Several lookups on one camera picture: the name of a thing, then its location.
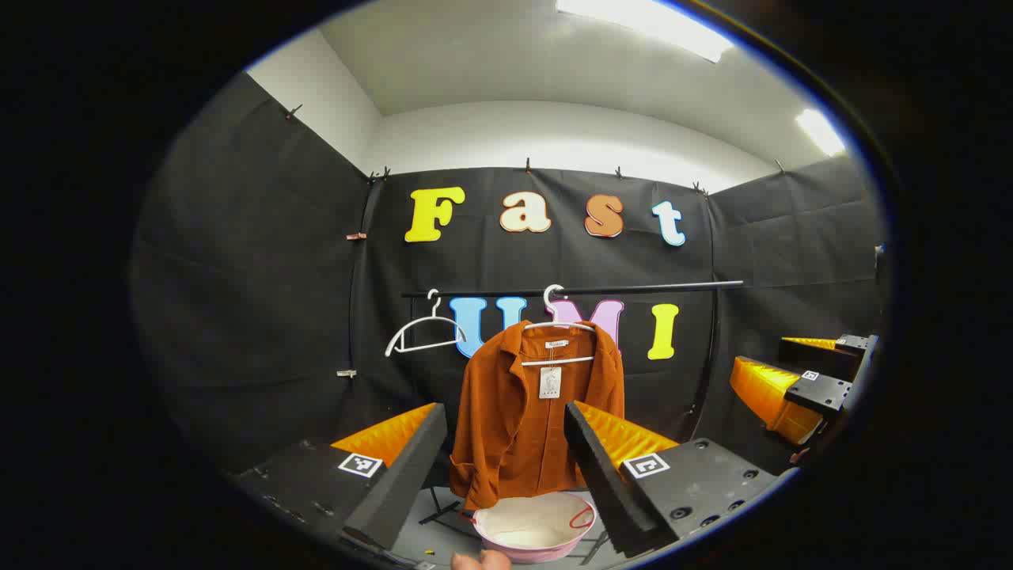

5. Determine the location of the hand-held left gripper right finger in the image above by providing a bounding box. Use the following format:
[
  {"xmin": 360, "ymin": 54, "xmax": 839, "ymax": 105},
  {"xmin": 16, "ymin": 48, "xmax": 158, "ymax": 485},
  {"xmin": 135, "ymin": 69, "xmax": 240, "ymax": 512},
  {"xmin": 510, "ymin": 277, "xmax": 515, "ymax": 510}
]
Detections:
[{"xmin": 563, "ymin": 400, "xmax": 799, "ymax": 560}]

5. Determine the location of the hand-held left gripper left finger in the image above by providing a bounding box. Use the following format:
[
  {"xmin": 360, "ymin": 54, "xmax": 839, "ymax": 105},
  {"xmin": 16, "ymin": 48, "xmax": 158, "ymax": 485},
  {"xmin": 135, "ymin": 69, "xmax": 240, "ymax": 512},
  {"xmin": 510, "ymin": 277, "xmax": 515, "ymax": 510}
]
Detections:
[{"xmin": 226, "ymin": 402, "xmax": 449, "ymax": 567}]

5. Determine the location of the pink laundry hamper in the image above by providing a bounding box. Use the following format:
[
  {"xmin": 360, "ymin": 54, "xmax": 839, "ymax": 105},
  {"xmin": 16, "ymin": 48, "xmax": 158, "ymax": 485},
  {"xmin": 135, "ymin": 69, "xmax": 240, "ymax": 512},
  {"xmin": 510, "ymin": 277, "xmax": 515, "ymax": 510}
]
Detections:
[{"xmin": 472, "ymin": 491, "xmax": 599, "ymax": 564}]

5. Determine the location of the rust orange shirt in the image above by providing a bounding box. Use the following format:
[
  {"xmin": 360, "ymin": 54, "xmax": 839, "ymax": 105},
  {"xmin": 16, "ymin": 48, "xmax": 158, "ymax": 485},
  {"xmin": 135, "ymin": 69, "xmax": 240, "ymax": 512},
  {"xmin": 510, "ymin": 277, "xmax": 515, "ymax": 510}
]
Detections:
[{"xmin": 448, "ymin": 319, "xmax": 626, "ymax": 511}]

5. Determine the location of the white clothes hanger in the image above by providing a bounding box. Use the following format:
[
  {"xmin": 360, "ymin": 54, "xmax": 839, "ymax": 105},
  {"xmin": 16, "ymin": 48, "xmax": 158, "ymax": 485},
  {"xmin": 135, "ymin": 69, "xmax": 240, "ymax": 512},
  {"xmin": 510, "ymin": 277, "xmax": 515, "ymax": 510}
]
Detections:
[
  {"xmin": 520, "ymin": 284, "xmax": 597, "ymax": 367},
  {"xmin": 385, "ymin": 289, "xmax": 469, "ymax": 358}
]

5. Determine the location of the black clothes rack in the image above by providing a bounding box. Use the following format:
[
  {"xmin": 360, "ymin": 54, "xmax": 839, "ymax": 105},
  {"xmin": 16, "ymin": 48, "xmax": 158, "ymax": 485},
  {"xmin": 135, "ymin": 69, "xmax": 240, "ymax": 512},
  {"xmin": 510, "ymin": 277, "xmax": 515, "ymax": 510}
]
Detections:
[{"xmin": 400, "ymin": 279, "xmax": 746, "ymax": 564}]

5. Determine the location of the black backdrop cloth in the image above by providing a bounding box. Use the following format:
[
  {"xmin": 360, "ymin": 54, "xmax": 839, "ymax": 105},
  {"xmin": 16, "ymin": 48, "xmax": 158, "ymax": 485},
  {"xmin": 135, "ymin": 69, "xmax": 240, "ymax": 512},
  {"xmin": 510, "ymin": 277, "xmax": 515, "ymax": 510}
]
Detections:
[{"xmin": 131, "ymin": 71, "xmax": 886, "ymax": 476}]

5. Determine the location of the small ceiling light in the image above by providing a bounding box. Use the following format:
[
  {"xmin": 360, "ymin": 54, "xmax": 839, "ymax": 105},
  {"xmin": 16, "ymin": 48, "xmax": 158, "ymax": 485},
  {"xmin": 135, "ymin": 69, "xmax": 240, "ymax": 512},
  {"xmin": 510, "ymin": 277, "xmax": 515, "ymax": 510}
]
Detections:
[{"xmin": 795, "ymin": 108, "xmax": 848, "ymax": 158}]

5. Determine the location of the row of black backdrop clips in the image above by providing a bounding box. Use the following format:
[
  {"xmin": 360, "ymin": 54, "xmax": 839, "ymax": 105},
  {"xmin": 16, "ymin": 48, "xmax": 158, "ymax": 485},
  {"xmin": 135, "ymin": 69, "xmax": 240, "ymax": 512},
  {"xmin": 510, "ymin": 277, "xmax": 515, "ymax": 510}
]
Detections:
[{"xmin": 285, "ymin": 103, "xmax": 788, "ymax": 196}]

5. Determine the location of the long ceiling light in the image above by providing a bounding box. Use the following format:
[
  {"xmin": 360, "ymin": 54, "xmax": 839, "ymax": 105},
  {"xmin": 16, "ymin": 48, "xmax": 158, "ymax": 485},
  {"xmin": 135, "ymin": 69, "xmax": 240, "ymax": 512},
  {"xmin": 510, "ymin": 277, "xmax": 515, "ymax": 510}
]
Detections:
[{"xmin": 554, "ymin": 0, "xmax": 737, "ymax": 64}]

